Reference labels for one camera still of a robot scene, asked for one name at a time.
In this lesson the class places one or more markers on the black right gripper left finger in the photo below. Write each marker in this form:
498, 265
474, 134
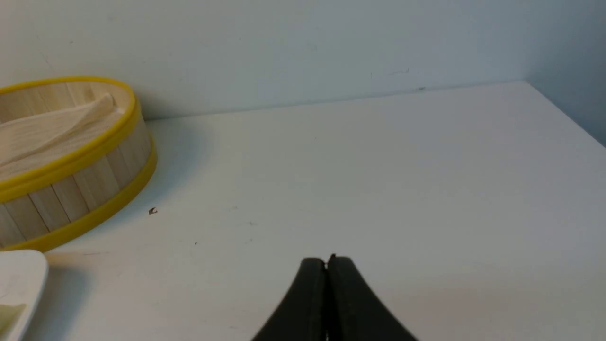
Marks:
299, 316

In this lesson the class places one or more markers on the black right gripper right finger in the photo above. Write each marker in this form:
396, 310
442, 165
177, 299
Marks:
354, 311

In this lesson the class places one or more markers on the white mesh steamer liner cloth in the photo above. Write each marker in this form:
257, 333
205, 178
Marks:
29, 143

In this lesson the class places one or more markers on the white square plate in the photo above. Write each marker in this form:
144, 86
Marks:
23, 275

